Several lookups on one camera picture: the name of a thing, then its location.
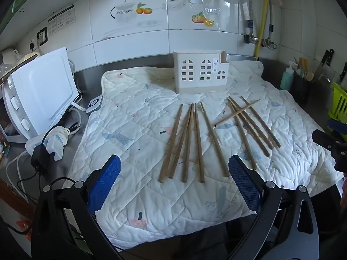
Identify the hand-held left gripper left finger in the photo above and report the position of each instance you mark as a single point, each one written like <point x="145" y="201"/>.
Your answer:
<point x="104" y="178"/>

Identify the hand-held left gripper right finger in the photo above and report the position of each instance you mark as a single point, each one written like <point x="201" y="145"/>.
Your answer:
<point x="245" y="180"/>

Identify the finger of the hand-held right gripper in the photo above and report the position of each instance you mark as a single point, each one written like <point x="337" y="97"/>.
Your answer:
<point x="326" y="139"/>
<point x="342" y="159"/>

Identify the white house-shaped utensil holder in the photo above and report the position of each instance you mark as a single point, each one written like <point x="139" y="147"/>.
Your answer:
<point x="189" y="82"/>

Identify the green dish rack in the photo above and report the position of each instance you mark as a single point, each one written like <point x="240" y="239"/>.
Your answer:
<point x="338" y="101"/>

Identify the black utensil cup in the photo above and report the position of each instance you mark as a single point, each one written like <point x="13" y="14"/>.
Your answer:
<point x="299" y="89"/>

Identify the white quilted printed mat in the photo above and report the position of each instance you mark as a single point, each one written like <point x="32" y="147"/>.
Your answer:
<point x="135" y="130"/>

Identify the wooden spoon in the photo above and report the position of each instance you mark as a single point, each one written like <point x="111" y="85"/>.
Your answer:
<point x="310" y="76"/>

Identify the black power adapter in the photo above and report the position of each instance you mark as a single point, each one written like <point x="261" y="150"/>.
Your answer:
<point x="39" y="158"/>

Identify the teal soap bottle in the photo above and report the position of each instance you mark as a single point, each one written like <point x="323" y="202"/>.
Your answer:
<point x="286" y="78"/>

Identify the small white blue device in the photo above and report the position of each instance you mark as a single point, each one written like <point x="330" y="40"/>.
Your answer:
<point x="95" y="104"/>

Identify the white power strip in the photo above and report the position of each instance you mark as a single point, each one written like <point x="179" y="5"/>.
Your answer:
<point x="34" y="144"/>

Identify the white countertop oven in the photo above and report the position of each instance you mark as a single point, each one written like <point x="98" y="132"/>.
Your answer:
<point x="46" y="92"/>

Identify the yellow gas pipe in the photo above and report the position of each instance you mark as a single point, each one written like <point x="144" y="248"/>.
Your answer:
<point x="262" y="19"/>

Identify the wall power socket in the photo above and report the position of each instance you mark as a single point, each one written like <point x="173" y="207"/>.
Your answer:
<point x="42" y="35"/>

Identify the printed wall label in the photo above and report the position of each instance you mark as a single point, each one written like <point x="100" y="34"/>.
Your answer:
<point x="61" y="19"/>

